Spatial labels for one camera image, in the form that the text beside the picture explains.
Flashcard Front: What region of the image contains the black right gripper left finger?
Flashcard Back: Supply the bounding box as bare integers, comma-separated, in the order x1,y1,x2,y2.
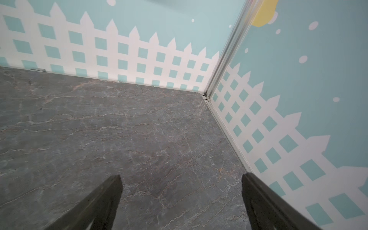
46,175,123,230

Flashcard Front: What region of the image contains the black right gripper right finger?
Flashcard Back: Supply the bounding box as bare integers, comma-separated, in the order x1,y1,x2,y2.
241,172,320,230

